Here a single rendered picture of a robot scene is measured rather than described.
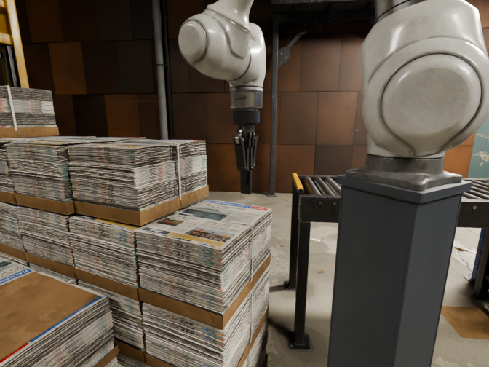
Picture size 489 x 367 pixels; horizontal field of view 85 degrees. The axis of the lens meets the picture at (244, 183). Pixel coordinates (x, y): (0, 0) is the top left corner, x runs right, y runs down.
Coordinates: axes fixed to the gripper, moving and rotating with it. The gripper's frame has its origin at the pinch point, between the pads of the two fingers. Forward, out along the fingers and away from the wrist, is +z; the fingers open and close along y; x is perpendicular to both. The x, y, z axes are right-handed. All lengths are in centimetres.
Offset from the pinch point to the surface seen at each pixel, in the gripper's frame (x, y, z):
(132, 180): -27.5, 16.4, -1.1
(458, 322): 90, -103, 96
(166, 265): -16.3, 17.9, 21.6
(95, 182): -42.8, 16.4, 0.7
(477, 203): 77, -71, 17
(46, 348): -39, 39, 39
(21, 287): -68, 29, 36
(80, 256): -52, 18, 26
